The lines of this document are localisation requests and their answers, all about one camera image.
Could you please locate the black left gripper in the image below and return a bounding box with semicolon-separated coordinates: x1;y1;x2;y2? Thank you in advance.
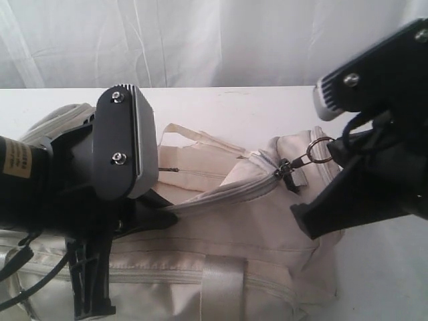
33;113;179;318

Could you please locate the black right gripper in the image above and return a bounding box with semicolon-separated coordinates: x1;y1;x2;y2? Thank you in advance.
290;110;427;239

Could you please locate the cream fabric duffel bag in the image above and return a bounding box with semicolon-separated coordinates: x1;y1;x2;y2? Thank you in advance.
1;124;342;320

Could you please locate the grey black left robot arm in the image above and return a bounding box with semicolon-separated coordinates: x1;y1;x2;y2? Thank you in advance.
1;112;177;320

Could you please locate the white backdrop curtain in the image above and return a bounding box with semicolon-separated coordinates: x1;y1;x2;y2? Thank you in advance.
1;1;427;89

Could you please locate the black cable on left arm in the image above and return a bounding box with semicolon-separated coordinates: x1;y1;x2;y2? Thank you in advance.
0;227;74;308

